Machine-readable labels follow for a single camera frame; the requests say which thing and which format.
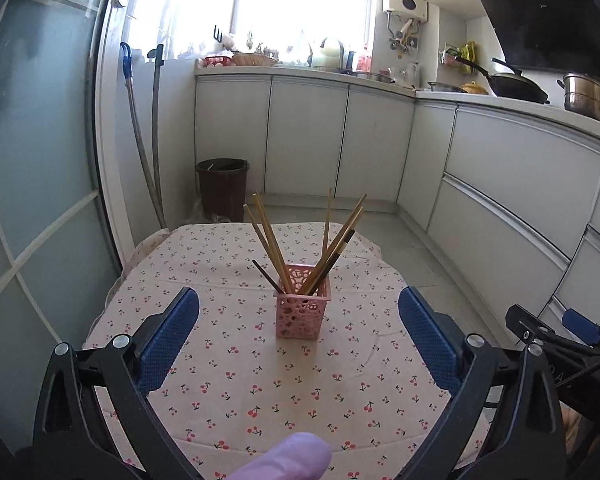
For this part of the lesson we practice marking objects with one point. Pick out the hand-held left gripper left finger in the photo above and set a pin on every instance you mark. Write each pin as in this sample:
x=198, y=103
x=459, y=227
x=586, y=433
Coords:
x=172, y=340

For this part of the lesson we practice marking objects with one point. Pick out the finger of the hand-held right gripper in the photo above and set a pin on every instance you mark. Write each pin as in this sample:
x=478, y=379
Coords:
x=522, y=322
x=580, y=325

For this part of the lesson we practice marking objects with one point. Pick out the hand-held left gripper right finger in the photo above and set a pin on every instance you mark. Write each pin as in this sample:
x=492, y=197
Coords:
x=427, y=340

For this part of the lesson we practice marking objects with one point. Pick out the pink perforated utensil holder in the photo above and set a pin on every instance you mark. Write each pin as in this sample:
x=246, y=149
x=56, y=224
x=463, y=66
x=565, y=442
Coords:
x=300, y=315

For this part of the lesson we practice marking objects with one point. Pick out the bunch of mixed chopsticks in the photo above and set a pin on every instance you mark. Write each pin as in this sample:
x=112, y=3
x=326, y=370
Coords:
x=273, y=245

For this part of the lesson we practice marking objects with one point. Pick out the person's right forearm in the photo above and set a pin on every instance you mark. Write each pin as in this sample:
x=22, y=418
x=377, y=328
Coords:
x=577, y=435

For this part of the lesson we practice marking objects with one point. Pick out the person's left hand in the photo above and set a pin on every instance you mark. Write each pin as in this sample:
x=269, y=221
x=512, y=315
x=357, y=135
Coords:
x=290, y=460

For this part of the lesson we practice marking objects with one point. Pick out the cherry print tablecloth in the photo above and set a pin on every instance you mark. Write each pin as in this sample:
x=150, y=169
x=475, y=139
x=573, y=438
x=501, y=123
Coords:
x=230, y=360

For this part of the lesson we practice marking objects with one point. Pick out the clear plastic bag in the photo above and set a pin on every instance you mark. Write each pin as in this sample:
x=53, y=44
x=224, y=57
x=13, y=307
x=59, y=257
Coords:
x=220, y=218

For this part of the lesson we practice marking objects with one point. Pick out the brown trash bin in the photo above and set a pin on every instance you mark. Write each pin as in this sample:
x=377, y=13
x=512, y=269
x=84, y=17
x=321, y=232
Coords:
x=222, y=190

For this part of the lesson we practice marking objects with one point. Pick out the white countertop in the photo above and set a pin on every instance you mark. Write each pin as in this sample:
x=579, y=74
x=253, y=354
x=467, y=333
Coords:
x=530, y=108

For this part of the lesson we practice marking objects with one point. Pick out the frosted glass sliding door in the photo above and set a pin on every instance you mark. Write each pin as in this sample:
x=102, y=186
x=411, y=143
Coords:
x=40, y=160

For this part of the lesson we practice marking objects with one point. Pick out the tall steel stockpot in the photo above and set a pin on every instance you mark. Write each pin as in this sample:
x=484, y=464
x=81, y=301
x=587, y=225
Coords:
x=587, y=100

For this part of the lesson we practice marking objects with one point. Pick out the black wok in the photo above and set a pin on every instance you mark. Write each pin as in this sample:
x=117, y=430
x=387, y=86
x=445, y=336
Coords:
x=520, y=90

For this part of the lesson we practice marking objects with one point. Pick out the yellow casserole pot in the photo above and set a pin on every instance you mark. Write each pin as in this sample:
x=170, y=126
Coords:
x=475, y=88

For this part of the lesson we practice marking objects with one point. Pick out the white kitchen cabinets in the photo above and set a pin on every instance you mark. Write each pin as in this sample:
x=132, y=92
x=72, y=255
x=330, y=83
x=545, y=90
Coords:
x=305, y=135

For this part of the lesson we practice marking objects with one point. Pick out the shallow steel pan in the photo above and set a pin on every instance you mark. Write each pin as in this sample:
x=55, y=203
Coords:
x=445, y=87

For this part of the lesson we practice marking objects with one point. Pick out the white kettle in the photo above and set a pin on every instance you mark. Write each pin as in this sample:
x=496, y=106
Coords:
x=413, y=75

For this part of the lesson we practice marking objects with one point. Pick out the steel basin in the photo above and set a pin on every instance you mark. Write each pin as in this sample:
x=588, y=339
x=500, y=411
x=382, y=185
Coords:
x=375, y=76

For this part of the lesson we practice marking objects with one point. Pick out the red plastic basket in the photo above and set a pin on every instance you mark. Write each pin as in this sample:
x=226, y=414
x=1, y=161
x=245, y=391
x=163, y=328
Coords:
x=217, y=62

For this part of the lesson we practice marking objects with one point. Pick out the red label bottle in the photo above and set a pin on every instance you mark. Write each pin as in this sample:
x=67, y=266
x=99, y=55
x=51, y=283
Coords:
x=364, y=60

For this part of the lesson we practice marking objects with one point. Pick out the wicker basket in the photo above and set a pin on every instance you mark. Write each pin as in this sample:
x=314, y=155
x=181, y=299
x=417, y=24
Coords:
x=255, y=60

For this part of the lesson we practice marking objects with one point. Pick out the metal water pipes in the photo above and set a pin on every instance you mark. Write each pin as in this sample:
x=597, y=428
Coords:
x=402, y=35

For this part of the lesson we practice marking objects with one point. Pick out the row of small ornaments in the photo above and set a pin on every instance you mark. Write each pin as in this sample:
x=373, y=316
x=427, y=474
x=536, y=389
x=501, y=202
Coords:
x=265, y=47

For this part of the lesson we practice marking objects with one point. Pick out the black range hood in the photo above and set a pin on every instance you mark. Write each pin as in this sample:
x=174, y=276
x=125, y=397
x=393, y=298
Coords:
x=545, y=15

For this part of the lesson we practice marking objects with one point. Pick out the bright window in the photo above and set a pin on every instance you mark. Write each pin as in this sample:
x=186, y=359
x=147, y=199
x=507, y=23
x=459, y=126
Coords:
x=280, y=0

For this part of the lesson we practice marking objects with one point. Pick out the black wall hook rack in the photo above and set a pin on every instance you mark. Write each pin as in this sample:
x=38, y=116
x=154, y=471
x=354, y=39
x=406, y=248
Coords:
x=218, y=35

